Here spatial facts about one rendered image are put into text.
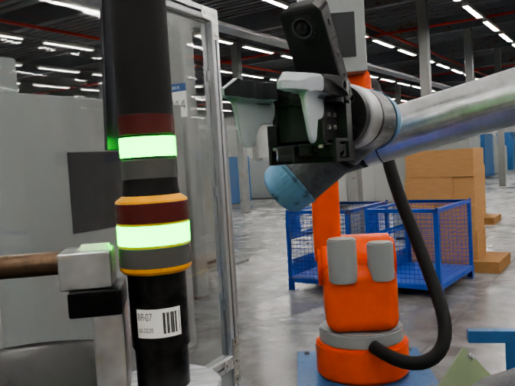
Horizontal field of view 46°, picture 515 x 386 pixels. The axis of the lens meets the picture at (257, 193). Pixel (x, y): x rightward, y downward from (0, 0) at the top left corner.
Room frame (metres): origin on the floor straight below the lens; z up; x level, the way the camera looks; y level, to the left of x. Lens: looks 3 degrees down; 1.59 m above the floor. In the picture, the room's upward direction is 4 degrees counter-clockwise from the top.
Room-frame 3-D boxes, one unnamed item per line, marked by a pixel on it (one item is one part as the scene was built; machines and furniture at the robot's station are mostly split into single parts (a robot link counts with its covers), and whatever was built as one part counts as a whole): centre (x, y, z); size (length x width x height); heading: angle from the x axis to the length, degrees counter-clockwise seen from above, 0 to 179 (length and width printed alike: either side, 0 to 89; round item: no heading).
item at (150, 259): (0.36, 0.06, 1.54); 0.04 x 0.04 x 0.01
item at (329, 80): (0.56, -0.07, 1.65); 0.09 x 0.05 x 0.02; 163
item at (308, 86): (0.52, -0.05, 1.63); 0.09 x 0.03 x 0.06; 163
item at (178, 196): (0.36, 0.06, 1.55); 0.04 x 0.04 x 0.05
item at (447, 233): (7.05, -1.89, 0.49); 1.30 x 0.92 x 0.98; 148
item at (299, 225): (7.55, -1.00, 0.49); 1.27 x 0.88 x 0.98; 148
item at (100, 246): (0.36, 0.10, 1.53); 0.02 x 0.02 x 0.02; 8
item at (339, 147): (0.63, -0.07, 1.63); 0.12 x 0.08 x 0.09; 153
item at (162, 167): (0.36, 0.06, 1.59); 0.03 x 0.03 x 0.01
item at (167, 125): (0.36, 0.06, 1.61); 0.03 x 0.03 x 0.01
